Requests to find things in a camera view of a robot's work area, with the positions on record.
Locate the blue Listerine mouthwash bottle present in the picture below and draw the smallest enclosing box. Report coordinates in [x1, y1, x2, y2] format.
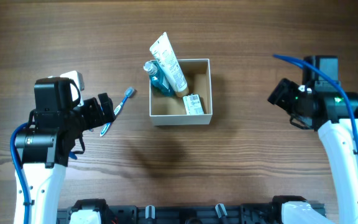
[143, 61, 175, 96]

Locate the white Pantene tube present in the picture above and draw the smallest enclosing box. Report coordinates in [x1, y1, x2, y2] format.
[149, 32, 189, 98]

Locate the green white soap box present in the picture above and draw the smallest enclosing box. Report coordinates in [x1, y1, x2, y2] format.
[183, 95, 204, 115]

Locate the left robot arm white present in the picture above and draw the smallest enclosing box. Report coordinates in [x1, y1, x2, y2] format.
[10, 77, 116, 223]

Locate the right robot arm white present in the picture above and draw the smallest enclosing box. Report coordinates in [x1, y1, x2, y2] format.
[268, 55, 358, 223]

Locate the blue white toothbrush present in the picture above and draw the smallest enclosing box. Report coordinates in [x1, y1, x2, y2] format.
[99, 87, 135, 137]

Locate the white cardboard box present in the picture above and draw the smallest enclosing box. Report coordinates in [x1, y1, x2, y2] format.
[149, 58, 213, 126]

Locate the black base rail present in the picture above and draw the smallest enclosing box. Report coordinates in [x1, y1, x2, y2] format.
[56, 195, 328, 224]

